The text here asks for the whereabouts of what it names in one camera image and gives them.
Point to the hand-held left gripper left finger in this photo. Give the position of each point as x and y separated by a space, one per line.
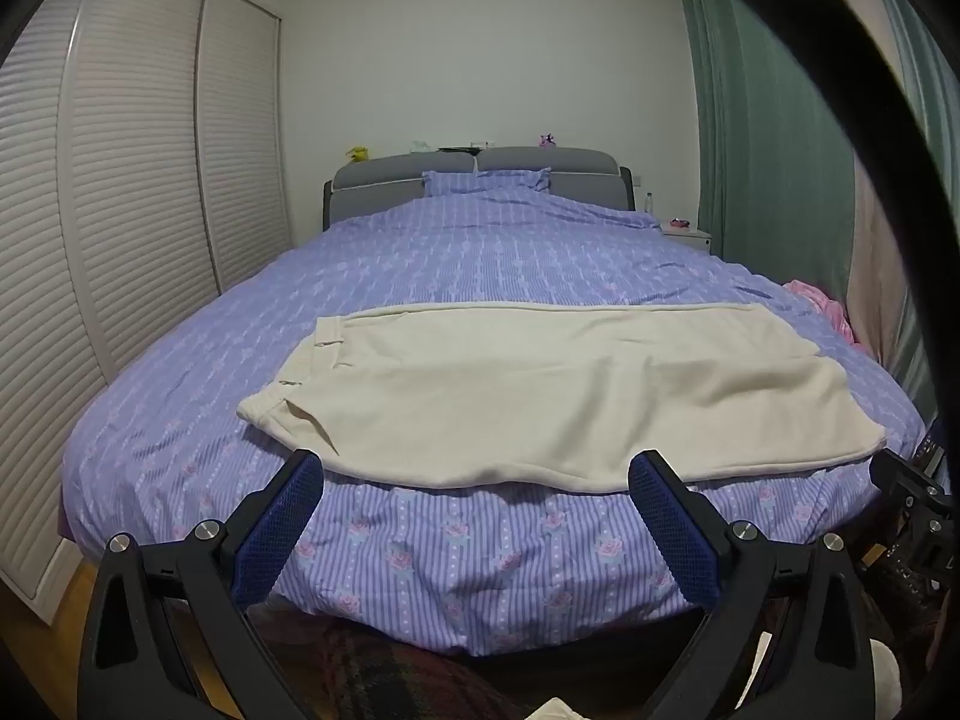
279 532

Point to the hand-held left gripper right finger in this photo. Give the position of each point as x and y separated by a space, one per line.
673 532

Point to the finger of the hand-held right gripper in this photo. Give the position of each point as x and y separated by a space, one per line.
911 476

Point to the cream pants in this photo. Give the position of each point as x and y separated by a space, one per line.
540 397

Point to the dark plaid cloth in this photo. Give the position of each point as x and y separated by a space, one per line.
390 667

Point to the pink cloth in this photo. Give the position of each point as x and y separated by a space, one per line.
821 307

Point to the beige curtain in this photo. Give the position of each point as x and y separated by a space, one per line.
881 277

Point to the white nightstand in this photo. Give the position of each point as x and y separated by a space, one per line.
688 238

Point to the bed with purple floral duvet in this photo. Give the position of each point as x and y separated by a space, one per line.
465 262

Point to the white louvered wardrobe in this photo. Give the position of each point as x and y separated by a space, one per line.
112 240

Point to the yellow plush toy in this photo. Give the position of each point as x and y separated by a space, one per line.
358 154

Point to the grey padded headboard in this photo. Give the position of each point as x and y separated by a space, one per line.
540 161

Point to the purple floral pillow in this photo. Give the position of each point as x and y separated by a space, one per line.
487 182

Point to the purple toy figure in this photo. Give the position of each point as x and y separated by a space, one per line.
546 140

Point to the flat black object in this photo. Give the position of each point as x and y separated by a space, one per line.
457 148

